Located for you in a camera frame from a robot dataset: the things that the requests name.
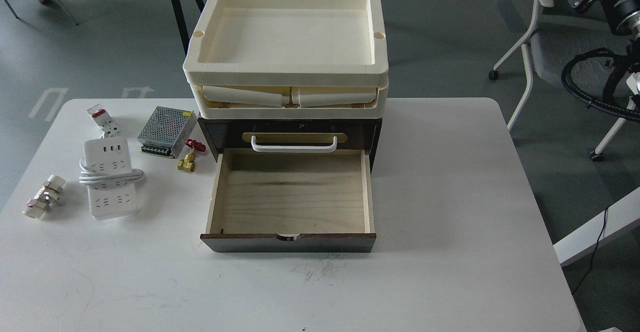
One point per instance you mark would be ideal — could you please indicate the open wooden bottom drawer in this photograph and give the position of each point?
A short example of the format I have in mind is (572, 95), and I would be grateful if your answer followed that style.
(274, 203)

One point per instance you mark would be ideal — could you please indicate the white table edge right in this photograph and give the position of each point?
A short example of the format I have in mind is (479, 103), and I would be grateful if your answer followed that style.
(621, 217)

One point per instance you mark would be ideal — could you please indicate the brass valve red handle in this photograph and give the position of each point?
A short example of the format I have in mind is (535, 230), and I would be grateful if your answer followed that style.
(188, 162)

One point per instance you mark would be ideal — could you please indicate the metal mesh power supply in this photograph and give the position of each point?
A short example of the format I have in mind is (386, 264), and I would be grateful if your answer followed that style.
(166, 131)

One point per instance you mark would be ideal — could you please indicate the white red circuit breaker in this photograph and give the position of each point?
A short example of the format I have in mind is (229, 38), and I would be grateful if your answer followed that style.
(104, 121)

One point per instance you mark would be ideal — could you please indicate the white metal pipe fitting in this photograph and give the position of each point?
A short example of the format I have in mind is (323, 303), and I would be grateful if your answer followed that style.
(48, 193)

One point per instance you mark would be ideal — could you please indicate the white upper drawer handle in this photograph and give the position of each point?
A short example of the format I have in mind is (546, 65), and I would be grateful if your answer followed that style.
(294, 149)

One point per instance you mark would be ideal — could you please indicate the cream plastic tray stack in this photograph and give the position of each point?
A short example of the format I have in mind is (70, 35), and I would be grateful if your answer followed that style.
(289, 59)

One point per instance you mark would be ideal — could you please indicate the grey white office chair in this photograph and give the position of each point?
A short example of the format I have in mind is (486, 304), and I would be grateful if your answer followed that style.
(588, 47)

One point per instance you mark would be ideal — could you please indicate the white power strip with cable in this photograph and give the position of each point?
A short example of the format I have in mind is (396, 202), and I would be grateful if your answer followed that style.
(110, 179)

